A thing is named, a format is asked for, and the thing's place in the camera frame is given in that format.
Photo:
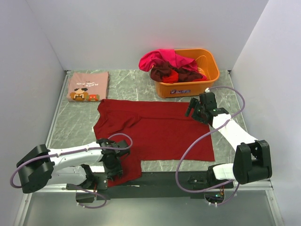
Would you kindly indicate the folded pink printed t-shirt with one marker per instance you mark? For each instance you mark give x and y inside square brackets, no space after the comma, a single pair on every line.
[88,87]

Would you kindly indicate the dark maroon crumpled shirt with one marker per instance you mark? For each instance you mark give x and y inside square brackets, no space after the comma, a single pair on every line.
[157,73]

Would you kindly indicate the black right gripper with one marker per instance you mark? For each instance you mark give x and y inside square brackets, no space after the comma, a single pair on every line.
[192,104]

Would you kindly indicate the black base crossbar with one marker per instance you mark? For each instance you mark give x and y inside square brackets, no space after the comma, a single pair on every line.
[155,185]

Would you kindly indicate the bright red crumpled shirt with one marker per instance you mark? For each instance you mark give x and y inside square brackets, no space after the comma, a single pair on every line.
[173,77]

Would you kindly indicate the orange plastic laundry basket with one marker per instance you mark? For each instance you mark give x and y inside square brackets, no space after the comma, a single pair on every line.
[206,66]

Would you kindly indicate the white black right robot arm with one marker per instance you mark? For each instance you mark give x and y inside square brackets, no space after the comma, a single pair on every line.
[252,161]

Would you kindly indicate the aluminium frame rail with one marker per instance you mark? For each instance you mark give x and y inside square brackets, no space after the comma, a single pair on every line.
[26,198]

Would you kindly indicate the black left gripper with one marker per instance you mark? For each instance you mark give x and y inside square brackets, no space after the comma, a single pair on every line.
[116,170]

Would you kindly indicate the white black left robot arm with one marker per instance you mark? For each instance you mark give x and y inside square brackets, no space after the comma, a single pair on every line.
[42,166]

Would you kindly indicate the magenta pink crumpled shirt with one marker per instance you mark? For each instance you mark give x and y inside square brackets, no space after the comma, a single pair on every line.
[160,56]

